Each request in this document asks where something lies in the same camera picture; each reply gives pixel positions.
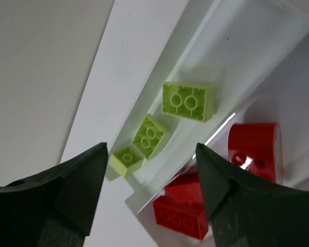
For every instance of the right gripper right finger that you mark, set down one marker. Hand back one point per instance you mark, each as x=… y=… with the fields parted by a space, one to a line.
x=247 y=210

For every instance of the white compartment tray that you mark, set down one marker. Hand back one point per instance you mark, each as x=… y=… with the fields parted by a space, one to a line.
x=256 y=53

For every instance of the pale yellow sloped lego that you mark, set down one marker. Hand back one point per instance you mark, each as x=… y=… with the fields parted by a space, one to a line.
x=151 y=137

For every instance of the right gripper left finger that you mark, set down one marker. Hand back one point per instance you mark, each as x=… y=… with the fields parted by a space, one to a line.
x=55 y=207

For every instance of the red long lego brick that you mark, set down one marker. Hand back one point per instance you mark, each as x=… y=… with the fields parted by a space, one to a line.
x=186 y=218

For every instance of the red rounded lego brick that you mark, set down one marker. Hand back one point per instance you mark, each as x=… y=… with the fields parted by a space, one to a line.
x=257 y=148

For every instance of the pale yellow small lego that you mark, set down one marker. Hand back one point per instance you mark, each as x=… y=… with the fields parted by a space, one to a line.
x=125 y=161

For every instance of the lime green lego brick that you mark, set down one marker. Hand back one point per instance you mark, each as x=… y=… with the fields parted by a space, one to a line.
x=195 y=102

